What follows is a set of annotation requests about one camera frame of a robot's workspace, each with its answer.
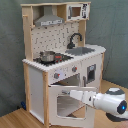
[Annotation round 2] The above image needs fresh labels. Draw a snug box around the white oven door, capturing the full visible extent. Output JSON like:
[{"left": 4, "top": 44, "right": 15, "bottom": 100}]
[{"left": 49, "top": 85, "right": 96, "bottom": 128}]

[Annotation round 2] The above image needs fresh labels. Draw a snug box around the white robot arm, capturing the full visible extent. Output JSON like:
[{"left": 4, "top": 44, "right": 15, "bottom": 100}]
[{"left": 70, "top": 88, "right": 128, "bottom": 122}]

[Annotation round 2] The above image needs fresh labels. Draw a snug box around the small metal pot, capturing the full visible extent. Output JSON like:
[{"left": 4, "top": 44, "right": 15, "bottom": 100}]
[{"left": 40, "top": 51, "right": 55, "bottom": 62}]

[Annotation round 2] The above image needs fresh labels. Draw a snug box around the toy microwave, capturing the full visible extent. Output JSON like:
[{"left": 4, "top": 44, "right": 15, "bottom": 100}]
[{"left": 67, "top": 3, "right": 90, "bottom": 21}]

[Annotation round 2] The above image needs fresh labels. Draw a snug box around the black toy stovetop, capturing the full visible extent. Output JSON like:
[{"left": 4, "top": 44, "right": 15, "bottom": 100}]
[{"left": 35, "top": 53, "right": 70, "bottom": 66}]

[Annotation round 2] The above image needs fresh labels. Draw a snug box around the red stove knob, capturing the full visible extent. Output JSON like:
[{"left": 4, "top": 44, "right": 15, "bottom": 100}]
[
  {"left": 71, "top": 65, "right": 79, "bottom": 73},
  {"left": 54, "top": 73, "right": 60, "bottom": 79}
]

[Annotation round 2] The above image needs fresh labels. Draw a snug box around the wooden toy kitchen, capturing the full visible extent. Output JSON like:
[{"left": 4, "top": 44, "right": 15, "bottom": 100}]
[{"left": 22, "top": 2, "right": 105, "bottom": 127}]

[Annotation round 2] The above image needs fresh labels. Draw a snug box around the white cabinet door with dispenser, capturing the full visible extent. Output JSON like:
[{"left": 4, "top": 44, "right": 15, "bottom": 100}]
[{"left": 82, "top": 55, "right": 102, "bottom": 88}]

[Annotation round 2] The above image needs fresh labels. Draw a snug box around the black toy faucet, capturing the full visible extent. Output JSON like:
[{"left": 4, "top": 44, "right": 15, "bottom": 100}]
[{"left": 66, "top": 32, "right": 83, "bottom": 50}]

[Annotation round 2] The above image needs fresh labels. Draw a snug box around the right red stove knob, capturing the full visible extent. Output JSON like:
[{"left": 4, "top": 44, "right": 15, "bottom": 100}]
[{"left": 71, "top": 65, "right": 79, "bottom": 73}]

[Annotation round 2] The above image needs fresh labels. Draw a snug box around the left red stove knob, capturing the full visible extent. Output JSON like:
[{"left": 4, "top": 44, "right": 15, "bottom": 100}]
[{"left": 54, "top": 73, "right": 60, "bottom": 79}]

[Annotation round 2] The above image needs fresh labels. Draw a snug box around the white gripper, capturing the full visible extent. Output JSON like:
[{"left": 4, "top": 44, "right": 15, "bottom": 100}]
[{"left": 70, "top": 90, "right": 96, "bottom": 107}]

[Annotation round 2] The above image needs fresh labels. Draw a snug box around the grey toy sink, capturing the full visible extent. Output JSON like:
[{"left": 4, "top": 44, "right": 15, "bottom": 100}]
[{"left": 66, "top": 47, "right": 94, "bottom": 56}]

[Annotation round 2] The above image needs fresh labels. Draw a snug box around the grey range hood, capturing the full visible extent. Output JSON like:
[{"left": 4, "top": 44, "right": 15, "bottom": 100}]
[{"left": 35, "top": 5, "right": 64, "bottom": 27}]

